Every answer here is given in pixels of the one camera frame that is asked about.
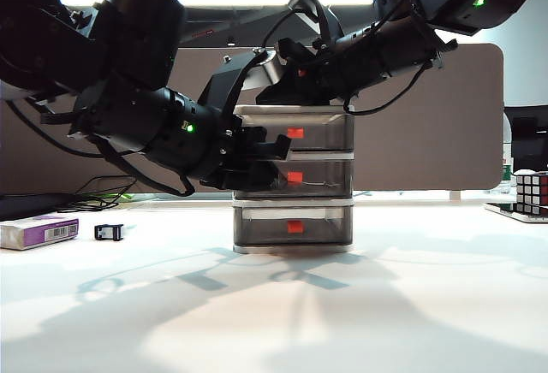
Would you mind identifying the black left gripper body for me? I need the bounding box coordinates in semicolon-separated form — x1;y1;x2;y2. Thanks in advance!
208;115;259;181

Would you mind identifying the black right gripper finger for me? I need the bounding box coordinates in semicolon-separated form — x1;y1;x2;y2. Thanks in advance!
255;74;303;106

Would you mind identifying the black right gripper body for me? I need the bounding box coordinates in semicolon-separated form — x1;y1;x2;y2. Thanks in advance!
277;38;357;107

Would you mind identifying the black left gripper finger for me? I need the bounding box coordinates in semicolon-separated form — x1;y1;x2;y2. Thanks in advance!
244;126;293;163
200;162;282;192

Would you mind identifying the white plastic drawer cabinet frame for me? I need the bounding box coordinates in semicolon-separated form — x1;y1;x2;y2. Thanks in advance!
231;104;357;256

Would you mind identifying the smoky transparent drawer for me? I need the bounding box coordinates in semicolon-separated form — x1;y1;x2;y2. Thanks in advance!
233;205;355;248
238;112;356;152
271;159;355;199

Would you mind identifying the long ceiling light strip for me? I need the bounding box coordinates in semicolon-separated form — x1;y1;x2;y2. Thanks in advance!
57;0;376;9

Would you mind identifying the brown desk partition panel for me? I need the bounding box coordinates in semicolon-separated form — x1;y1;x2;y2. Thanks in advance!
0;43;505;202

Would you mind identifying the purple white tissue pack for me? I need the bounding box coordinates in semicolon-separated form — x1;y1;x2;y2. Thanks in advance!
0;214;80;252

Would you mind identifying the green white bottle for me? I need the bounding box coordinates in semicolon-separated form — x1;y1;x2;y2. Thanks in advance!
502;113;515;187

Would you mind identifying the black monitor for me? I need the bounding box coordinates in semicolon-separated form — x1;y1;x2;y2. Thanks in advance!
504;106;548;175

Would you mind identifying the black Rubik's cube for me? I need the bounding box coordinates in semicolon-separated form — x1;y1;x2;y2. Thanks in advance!
515;169;548;217

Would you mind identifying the white cube stand tray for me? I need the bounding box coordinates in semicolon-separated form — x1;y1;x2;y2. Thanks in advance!
484;201;548;225

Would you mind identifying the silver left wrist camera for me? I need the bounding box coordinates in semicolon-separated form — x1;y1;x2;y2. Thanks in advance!
200;47;287;135

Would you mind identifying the thin black mouse cable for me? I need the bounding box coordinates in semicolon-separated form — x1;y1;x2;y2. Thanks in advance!
57;175;139;214

